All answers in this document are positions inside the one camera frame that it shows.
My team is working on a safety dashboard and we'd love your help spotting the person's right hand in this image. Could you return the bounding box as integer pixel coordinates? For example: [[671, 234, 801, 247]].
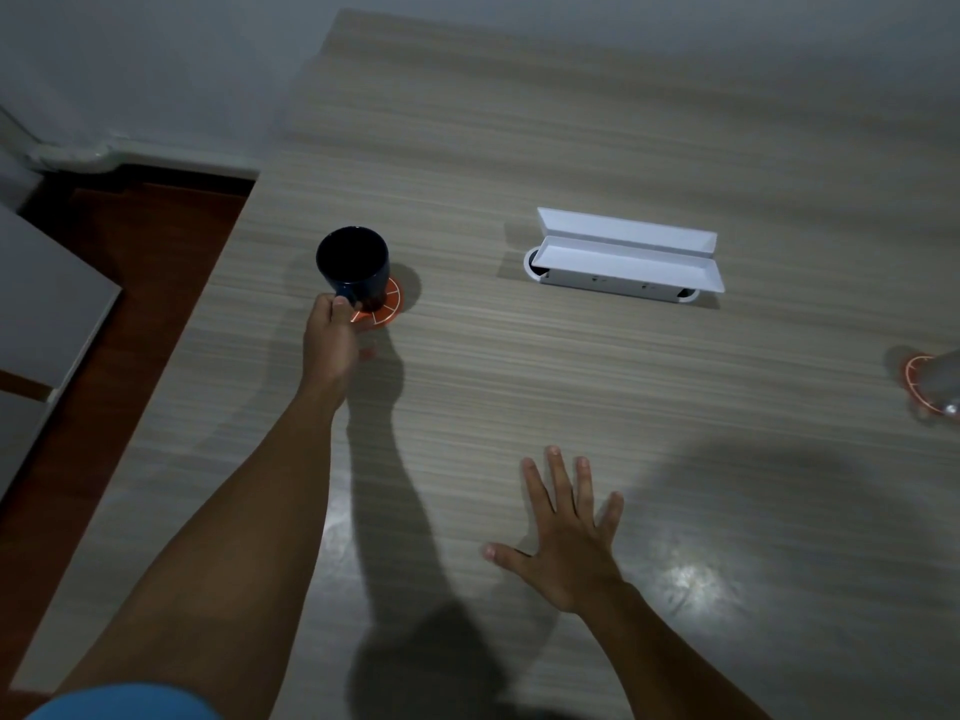
[[483, 445, 628, 617]]

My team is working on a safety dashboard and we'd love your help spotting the person's left hand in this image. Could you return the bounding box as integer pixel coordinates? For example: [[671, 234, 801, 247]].
[[300, 292, 371, 404]]

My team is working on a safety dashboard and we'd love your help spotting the white wall cable duct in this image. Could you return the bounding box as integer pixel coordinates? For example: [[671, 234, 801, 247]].
[[0, 104, 261, 182]]

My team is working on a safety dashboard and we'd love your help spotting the grey cabinet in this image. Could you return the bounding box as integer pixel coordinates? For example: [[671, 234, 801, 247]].
[[0, 205, 124, 505]]

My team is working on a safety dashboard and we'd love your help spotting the dark blue mug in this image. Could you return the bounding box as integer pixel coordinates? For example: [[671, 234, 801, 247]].
[[315, 226, 392, 307]]

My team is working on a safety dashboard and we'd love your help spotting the white desk socket box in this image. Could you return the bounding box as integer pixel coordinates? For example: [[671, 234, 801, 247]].
[[522, 206, 728, 305]]

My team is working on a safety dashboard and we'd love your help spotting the person's left forearm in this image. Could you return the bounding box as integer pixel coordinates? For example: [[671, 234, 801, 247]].
[[54, 383, 348, 720]]

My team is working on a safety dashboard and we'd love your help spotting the person's right forearm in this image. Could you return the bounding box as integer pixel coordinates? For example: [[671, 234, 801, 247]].
[[573, 580, 775, 720]]

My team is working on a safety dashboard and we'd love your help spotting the orange round coaster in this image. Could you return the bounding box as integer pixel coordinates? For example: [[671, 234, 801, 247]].
[[903, 353, 960, 415], [348, 275, 405, 328]]

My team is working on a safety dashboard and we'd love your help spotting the blue shirt sleeve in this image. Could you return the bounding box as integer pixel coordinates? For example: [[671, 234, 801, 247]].
[[24, 682, 228, 720]]

